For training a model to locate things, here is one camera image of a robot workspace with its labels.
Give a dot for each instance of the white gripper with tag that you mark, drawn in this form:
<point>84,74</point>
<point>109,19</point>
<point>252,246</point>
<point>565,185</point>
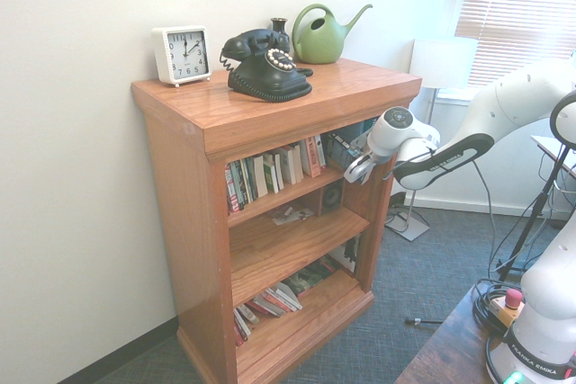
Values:
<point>359,170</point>

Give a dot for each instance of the black and blue paperback book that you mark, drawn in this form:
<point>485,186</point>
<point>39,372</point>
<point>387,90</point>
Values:
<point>338,146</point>

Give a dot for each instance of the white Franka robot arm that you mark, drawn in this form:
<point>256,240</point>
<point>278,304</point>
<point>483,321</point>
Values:
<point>508,100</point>

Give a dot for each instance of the small wooden speaker box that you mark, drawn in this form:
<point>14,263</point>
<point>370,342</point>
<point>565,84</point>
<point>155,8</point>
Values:
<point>332,197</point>

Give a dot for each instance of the white book with red text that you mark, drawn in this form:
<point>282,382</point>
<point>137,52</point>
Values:
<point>321,152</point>

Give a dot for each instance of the bright blue spine book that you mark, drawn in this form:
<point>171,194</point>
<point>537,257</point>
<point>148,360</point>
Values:
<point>368,125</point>

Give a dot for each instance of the orange-red spine book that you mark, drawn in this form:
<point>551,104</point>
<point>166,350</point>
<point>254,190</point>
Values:
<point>312,157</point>

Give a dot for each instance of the cream paperback book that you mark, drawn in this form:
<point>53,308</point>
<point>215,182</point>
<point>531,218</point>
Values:
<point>260,176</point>
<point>290,164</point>

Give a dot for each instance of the loose photos and papers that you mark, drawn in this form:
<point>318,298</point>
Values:
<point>292,215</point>

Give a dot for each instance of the white book with black artwork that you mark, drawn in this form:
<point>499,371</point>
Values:
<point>348,256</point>

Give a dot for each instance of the wooden bookshelf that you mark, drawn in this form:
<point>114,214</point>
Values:
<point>274,114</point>

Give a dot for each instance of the dark green flat book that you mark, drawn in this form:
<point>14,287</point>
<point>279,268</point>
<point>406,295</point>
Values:
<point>310,278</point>

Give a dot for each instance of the dark green spine book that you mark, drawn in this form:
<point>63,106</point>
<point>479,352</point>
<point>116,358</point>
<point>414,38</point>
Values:
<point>238,185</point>

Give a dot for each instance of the red and white spine book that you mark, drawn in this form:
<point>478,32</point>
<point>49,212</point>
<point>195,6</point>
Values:
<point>228,190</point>

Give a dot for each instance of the green watering can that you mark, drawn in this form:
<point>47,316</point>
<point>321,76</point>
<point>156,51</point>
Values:
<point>317,44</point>

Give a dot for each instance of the black vintage telephone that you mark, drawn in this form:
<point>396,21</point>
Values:
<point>265,76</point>

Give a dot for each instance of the floor lamp with white shade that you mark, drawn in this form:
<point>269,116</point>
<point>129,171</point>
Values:
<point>443,62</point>

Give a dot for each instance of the white leaning book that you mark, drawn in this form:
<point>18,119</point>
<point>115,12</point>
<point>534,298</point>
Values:
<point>288,296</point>

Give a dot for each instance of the red leaning book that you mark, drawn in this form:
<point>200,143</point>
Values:
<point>270,305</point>

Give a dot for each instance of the black pen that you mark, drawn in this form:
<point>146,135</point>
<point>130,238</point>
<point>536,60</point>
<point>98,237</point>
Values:
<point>423,321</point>

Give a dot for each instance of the black vase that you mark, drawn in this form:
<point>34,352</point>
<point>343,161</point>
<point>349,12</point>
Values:
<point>279,26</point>

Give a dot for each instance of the black tripod stand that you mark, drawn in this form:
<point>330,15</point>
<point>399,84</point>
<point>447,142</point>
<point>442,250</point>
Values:
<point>528,226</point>

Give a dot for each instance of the white flat board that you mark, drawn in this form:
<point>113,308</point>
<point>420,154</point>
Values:
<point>546,145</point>

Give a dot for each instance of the yellow box red stop button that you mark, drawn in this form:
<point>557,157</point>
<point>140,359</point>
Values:
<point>510,305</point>

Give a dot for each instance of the white square alarm clock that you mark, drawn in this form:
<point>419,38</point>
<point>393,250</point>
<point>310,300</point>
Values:
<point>185,55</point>

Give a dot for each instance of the white window blinds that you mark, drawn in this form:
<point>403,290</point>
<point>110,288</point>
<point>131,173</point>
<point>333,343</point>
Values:
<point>517,11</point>

